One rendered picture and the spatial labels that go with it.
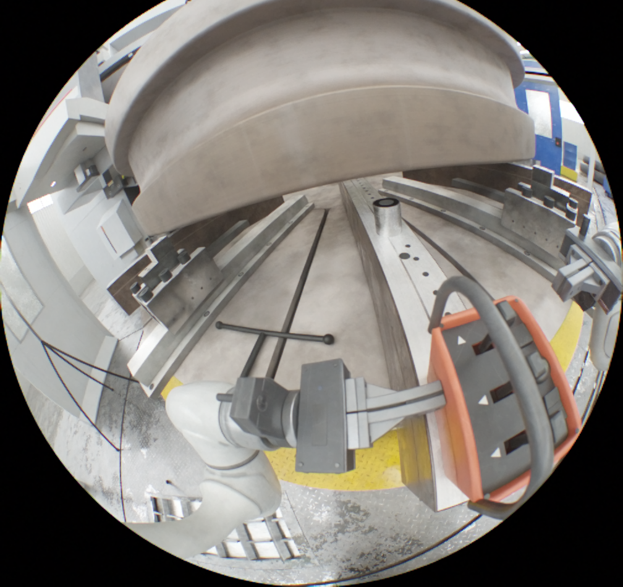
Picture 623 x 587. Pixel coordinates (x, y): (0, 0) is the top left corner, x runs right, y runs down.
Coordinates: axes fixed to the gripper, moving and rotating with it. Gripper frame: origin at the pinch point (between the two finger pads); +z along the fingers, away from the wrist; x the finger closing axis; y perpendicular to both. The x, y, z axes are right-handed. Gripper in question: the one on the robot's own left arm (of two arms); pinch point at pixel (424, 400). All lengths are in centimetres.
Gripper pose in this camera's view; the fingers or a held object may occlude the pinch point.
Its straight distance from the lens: 23.6
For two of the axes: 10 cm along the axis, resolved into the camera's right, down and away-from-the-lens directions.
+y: 3.8, 7.3, 5.7
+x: -0.3, 6.3, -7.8
